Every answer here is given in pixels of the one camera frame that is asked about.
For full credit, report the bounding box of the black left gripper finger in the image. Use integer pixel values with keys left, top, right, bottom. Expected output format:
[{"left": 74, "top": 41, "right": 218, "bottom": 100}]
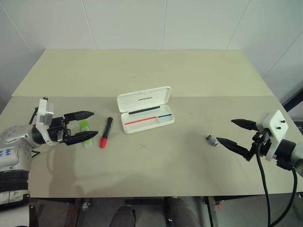
[
  {"left": 63, "top": 130, "right": 99, "bottom": 146},
  {"left": 63, "top": 110, "right": 95, "bottom": 122}
]

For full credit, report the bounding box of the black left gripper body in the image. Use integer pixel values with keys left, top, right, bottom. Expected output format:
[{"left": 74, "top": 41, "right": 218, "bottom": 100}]
[{"left": 48, "top": 115, "right": 73, "bottom": 145}]

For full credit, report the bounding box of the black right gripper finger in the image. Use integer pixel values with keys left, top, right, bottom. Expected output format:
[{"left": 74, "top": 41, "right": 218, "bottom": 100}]
[
  {"left": 216, "top": 136, "right": 255, "bottom": 162},
  {"left": 231, "top": 119, "right": 259, "bottom": 132}
]

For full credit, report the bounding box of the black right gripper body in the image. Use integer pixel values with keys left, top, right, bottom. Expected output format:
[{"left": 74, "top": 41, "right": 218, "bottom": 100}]
[{"left": 251, "top": 128, "right": 272, "bottom": 157}]

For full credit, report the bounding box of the green highlighter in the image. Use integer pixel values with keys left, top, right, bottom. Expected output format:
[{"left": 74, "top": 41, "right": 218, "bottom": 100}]
[{"left": 79, "top": 120, "right": 93, "bottom": 148}]

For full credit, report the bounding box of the red and black marker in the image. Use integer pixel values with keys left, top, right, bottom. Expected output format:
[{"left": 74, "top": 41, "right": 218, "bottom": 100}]
[{"left": 99, "top": 116, "right": 114, "bottom": 149}]

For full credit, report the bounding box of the white plastic pencil case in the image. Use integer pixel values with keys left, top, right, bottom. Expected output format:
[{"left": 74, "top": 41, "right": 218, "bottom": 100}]
[{"left": 116, "top": 86, "right": 176, "bottom": 135}]

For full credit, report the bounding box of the black clamp with red spot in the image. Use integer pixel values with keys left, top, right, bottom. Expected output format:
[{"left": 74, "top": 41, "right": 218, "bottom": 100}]
[{"left": 203, "top": 196, "right": 223, "bottom": 209}]

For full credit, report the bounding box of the dark rounded wide shape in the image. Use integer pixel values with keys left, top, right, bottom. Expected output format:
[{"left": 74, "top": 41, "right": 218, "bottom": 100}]
[{"left": 164, "top": 197, "right": 202, "bottom": 227}]

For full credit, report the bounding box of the dark rounded narrow shape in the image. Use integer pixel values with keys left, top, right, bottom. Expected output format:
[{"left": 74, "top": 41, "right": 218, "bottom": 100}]
[{"left": 113, "top": 205, "right": 137, "bottom": 227}]

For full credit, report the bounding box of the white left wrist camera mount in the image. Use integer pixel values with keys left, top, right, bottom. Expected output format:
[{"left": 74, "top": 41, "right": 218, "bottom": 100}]
[{"left": 35, "top": 98, "right": 55, "bottom": 146}]

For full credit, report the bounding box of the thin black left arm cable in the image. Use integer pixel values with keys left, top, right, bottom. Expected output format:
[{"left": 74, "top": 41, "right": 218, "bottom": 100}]
[{"left": 28, "top": 106, "right": 40, "bottom": 125}]

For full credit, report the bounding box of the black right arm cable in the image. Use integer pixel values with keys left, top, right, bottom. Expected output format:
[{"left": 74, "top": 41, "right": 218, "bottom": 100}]
[{"left": 255, "top": 139, "right": 299, "bottom": 227}]

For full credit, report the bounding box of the dark metal frame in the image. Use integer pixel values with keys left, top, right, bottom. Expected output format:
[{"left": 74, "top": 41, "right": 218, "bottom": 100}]
[{"left": 283, "top": 78, "right": 303, "bottom": 119}]

